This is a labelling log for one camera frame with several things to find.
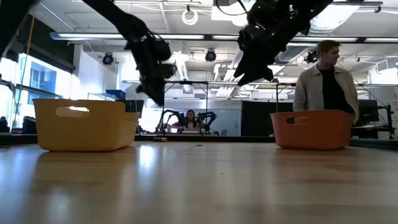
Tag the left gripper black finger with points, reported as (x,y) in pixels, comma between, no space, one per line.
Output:
(142,87)
(157,93)

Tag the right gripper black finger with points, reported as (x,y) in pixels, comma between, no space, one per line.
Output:
(259,77)
(247,67)

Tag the yellow plastic bin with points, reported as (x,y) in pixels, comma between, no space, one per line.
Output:
(84,130)

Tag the orange plastic bin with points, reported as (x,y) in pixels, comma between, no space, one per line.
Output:
(311,130)

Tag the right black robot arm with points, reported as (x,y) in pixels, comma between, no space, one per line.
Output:
(311,12)

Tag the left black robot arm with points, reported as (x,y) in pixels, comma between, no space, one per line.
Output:
(124,23)

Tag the black background robot arm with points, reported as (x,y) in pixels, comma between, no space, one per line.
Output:
(208,118)
(168,119)

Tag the black computer monitor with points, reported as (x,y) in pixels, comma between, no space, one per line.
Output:
(136,105)
(367,112)

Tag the blue storage bin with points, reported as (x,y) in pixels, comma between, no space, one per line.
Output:
(115,94)

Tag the person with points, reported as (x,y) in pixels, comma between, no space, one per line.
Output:
(3,124)
(190,121)
(326,87)

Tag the dark battery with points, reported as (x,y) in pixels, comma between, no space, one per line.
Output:
(160,139)

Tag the black ceiling spotlight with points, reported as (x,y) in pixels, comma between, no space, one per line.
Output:
(311,57)

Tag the long ceiling light bar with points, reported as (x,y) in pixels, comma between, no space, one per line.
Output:
(93,36)

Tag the black chair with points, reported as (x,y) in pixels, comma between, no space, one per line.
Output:
(29,124)

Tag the silver ventilation duct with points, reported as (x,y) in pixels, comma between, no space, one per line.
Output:
(286,53)

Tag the black metal rig frame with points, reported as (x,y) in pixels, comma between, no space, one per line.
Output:
(186,82)

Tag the black ceiling camera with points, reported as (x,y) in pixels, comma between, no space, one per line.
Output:
(210,55)
(108,58)

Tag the black aluminium table frame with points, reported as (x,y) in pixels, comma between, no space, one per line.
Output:
(217,138)

